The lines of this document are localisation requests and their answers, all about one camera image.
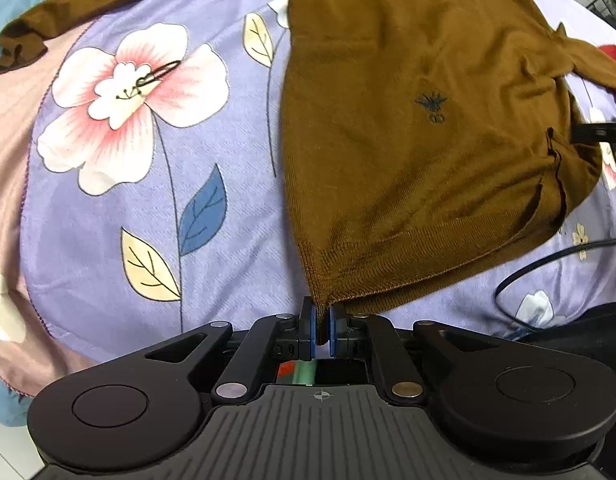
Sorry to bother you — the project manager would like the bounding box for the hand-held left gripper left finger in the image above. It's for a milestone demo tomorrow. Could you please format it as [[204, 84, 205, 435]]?
[[145, 297, 319, 406]]

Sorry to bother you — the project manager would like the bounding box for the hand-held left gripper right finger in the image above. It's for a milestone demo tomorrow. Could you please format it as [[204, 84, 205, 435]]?
[[327, 304, 489, 406]]

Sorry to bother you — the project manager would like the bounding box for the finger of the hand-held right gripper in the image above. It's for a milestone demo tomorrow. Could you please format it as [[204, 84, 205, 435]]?
[[570, 121, 616, 145]]

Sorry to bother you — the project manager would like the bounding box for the brown knit sweater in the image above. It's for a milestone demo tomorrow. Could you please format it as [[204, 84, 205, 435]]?
[[0, 0, 616, 311]]

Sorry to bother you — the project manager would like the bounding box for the purple floral bedsheet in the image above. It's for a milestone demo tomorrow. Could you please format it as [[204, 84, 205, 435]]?
[[0, 0, 616, 396]]

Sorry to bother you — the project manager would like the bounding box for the black hair pin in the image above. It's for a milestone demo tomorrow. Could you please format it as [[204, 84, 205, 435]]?
[[136, 60, 183, 92]]

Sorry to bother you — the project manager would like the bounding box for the black cable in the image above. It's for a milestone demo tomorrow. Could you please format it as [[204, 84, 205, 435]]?
[[493, 239, 616, 331]]

